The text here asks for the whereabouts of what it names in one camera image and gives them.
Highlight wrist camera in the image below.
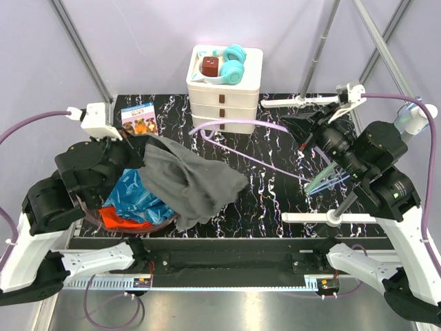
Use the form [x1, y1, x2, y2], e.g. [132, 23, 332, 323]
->
[66, 102, 123, 141]
[328, 80, 367, 124]

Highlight blue patterned shorts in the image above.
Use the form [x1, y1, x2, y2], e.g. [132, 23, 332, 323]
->
[102, 169, 174, 227]

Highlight grey shorts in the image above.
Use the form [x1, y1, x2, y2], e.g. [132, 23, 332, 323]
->
[139, 134, 248, 231]

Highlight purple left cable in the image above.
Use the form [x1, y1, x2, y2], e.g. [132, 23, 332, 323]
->
[0, 110, 70, 146]

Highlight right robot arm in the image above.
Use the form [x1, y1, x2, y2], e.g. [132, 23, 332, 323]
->
[280, 103, 440, 324]

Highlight dog picture book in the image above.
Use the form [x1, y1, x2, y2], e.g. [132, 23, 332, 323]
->
[121, 102, 158, 136]

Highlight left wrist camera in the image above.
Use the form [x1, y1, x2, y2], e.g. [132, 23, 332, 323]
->
[66, 102, 123, 141]

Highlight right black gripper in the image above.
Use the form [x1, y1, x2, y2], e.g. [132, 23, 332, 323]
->
[280, 101, 369, 180]

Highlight teal headphones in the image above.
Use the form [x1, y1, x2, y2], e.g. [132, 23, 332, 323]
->
[191, 44, 247, 85]

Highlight orange shorts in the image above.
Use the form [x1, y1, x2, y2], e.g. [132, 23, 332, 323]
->
[98, 206, 154, 230]

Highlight brown cube box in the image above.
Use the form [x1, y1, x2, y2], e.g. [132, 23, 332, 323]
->
[201, 57, 219, 77]

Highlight white clothes rack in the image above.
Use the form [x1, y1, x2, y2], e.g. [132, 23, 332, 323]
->
[260, 0, 440, 228]

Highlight light blue wire hanger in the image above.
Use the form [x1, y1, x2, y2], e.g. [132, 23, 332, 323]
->
[305, 103, 417, 195]

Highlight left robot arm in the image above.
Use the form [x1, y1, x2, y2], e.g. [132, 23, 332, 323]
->
[1, 134, 149, 306]

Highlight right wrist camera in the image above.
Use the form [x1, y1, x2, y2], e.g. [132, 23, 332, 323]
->
[328, 80, 367, 124]

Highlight lilac hanger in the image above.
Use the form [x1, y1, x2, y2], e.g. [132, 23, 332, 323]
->
[188, 119, 313, 183]

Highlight mint green hanger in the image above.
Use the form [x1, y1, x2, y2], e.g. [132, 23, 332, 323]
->
[305, 162, 340, 195]

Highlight pink transparent basin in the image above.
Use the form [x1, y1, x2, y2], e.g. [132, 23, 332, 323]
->
[81, 192, 176, 234]

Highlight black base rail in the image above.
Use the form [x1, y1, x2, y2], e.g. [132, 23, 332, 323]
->
[68, 236, 397, 289]

